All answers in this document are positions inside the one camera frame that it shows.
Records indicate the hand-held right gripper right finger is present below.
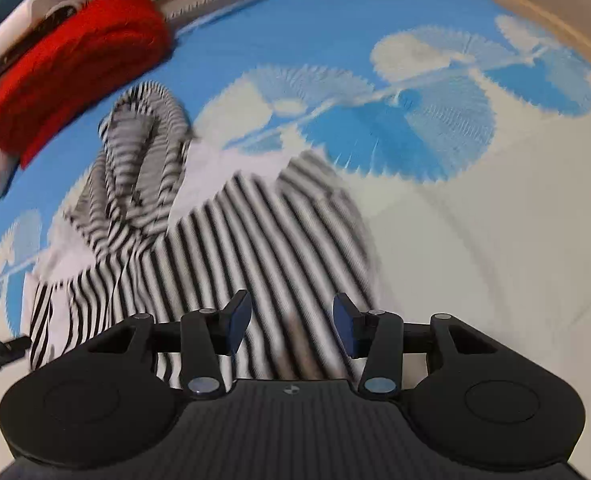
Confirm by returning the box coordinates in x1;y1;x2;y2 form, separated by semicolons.
331;292;501;401

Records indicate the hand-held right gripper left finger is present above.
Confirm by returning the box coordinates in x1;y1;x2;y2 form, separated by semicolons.
83;290;253;401

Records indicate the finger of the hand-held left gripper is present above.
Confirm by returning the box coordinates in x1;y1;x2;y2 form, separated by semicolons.
0;335;32;383

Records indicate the black white striped shirt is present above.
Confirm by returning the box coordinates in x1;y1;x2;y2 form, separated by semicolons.
26;82;376;391

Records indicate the blue white patterned bedsheet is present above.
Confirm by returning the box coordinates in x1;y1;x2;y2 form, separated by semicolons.
0;0;591;480

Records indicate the red knitted blanket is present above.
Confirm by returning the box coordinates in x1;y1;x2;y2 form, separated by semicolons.
0;0;174;171

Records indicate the white folded quilt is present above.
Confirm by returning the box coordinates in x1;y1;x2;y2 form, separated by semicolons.
0;0;41;78

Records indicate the dark star-print blanket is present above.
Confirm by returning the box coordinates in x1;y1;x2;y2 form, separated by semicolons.
0;2;84;93

